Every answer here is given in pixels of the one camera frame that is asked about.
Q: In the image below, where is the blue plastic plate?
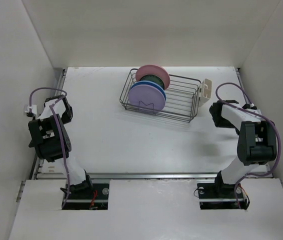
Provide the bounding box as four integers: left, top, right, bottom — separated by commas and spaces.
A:
130, 81, 165, 93

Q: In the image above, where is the purple plastic plate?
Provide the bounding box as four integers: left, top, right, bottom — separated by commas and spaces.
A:
128, 85, 166, 113

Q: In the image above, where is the blue floral ceramic plate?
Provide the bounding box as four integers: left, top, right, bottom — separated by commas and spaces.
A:
140, 74, 165, 89

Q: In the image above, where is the pink plastic plate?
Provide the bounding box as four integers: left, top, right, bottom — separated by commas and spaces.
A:
135, 64, 171, 90

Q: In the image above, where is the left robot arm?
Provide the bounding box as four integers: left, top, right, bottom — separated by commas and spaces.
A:
26, 95, 94, 199

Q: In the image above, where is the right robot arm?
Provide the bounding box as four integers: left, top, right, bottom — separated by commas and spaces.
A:
209, 100, 277, 197

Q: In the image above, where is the white cutlery holder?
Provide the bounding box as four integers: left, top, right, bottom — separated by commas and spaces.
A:
197, 78, 212, 108

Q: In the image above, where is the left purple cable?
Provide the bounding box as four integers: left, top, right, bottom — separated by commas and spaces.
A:
28, 87, 72, 210

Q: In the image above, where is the grey wire dish rack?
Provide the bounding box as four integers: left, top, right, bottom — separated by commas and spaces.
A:
119, 68, 201, 123

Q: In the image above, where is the aluminium table frame rail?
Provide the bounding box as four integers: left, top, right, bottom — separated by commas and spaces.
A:
28, 67, 275, 181

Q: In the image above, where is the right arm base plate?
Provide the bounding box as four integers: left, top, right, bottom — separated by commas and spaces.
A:
194, 182, 251, 210

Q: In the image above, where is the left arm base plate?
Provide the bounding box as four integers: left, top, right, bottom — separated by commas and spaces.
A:
61, 183, 110, 211

